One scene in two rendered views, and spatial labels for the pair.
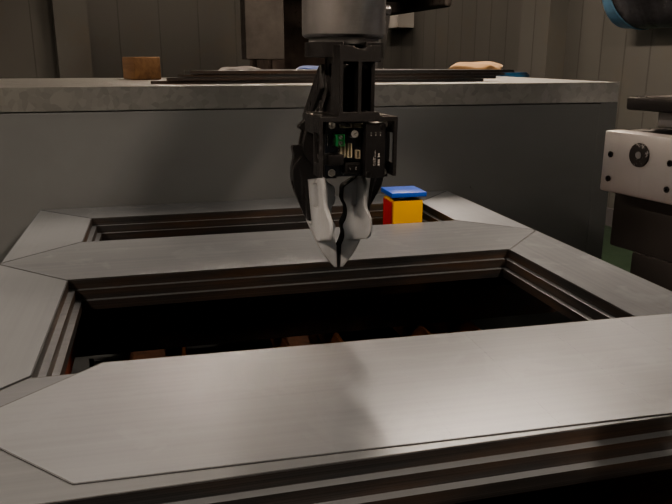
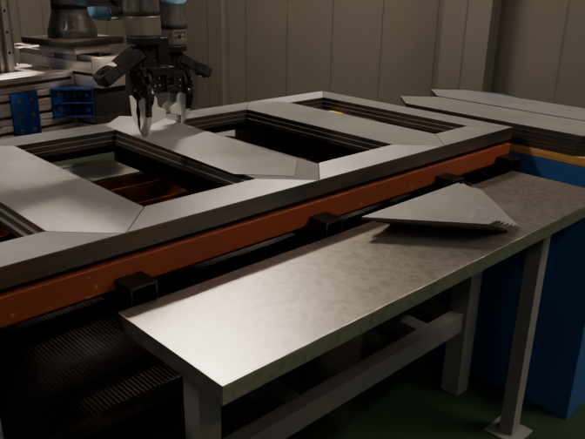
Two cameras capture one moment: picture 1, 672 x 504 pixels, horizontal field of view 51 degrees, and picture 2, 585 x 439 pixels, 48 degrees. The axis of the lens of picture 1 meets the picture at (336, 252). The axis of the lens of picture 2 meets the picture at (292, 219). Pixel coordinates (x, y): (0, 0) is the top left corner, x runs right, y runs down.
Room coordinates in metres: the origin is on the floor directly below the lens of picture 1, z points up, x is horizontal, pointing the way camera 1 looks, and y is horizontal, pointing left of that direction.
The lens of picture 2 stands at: (1.10, 1.41, 1.25)
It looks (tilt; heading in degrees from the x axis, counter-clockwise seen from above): 21 degrees down; 240
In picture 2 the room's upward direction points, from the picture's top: 1 degrees clockwise
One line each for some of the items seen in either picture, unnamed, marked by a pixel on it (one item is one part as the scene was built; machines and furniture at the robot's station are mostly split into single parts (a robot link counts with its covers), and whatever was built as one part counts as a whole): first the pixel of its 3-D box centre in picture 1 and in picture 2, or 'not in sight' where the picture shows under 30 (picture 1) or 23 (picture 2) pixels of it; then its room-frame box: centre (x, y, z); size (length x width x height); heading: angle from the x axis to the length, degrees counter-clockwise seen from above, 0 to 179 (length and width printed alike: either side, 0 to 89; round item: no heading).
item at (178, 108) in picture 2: not in sight; (178, 109); (0.48, -0.29, 0.89); 0.06 x 0.03 x 0.09; 14
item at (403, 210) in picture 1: (401, 253); not in sight; (1.15, -0.11, 0.78); 0.05 x 0.05 x 0.19; 14
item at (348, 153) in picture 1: (345, 111); (148, 65); (0.65, -0.01, 1.05); 0.09 x 0.08 x 0.12; 15
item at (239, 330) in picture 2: not in sight; (420, 246); (0.27, 0.47, 0.73); 1.20 x 0.26 x 0.03; 14
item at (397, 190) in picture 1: (403, 195); not in sight; (1.15, -0.11, 0.88); 0.06 x 0.06 x 0.02; 14
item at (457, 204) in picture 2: not in sight; (462, 212); (0.12, 0.43, 0.77); 0.45 x 0.20 x 0.04; 14
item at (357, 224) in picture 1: (358, 223); (146, 113); (0.66, -0.02, 0.94); 0.06 x 0.03 x 0.09; 15
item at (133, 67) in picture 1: (141, 68); not in sight; (1.67, 0.45, 1.07); 0.10 x 0.06 x 0.05; 31
